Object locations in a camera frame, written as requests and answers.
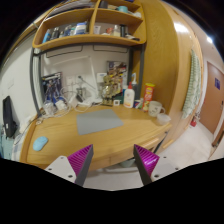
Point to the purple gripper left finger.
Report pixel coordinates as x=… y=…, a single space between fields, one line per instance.
x=80 y=162

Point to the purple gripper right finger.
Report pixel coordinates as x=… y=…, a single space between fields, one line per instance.
x=146 y=162

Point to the light blue computer mouse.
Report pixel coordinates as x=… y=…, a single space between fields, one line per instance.
x=39 y=143

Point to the grey mouse pad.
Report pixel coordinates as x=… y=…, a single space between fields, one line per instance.
x=96 y=121

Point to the wooden desk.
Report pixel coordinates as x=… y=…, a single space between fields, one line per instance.
x=110 y=147

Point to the clear plastic bowl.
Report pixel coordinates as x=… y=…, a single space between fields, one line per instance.
x=163 y=119

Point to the white mug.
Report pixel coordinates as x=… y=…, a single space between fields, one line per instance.
x=155 y=108

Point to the red fire extinguisher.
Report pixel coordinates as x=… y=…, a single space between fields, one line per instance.
x=194 y=121

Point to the white lotion bottle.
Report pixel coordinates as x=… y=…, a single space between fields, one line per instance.
x=129 y=96

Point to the red chips can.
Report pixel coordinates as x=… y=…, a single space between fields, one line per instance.
x=149 y=89

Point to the green patterned hanging towel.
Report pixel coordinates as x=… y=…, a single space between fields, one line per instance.
x=194 y=87

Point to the black bag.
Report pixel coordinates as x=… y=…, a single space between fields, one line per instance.
x=9 y=124

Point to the blue robot model box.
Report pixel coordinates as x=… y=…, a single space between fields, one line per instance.
x=52 y=84

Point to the gold robot figure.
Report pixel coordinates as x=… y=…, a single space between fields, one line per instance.
x=111 y=88

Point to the brown door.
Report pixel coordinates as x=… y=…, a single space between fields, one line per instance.
x=214 y=99

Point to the tall wooden wardrobe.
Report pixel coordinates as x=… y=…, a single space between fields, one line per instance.
x=167 y=62

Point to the wooden wall shelf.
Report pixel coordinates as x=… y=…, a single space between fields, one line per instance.
x=99 y=20

